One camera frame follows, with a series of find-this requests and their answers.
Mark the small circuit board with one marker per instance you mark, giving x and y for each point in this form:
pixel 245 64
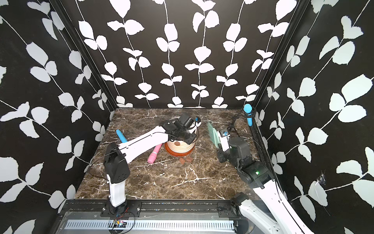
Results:
pixel 119 224

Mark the mint green scrub brush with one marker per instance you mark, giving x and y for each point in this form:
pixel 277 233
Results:
pixel 214 135

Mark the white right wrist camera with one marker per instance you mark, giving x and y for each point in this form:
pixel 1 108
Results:
pixel 224 137

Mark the blue toy microphone on table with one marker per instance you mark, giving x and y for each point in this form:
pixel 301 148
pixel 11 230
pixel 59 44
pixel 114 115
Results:
pixel 121 136

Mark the orange terracotta saucer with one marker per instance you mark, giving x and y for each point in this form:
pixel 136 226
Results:
pixel 175 154

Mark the white ceramic pot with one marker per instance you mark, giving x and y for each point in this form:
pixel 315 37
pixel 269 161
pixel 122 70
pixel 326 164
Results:
pixel 180 146

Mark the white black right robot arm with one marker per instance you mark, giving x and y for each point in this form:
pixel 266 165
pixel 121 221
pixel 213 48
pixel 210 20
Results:
pixel 280 218

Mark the pink toy microphone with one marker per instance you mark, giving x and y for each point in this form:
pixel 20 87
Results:
pixel 153 156

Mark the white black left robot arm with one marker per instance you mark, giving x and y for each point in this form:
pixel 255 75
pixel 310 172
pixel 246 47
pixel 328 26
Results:
pixel 118 157

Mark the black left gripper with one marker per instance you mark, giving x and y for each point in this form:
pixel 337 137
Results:
pixel 191 138

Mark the black front rail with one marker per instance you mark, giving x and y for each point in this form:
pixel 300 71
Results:
pixel 101 207

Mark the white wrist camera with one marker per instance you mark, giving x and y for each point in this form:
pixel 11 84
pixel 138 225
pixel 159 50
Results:
pixel 224 137
pixel 195 125

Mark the white slotted cable duct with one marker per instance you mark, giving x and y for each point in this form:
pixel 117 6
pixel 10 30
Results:
pixel 157 225

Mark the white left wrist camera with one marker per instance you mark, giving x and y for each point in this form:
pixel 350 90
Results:
pixel 195 125

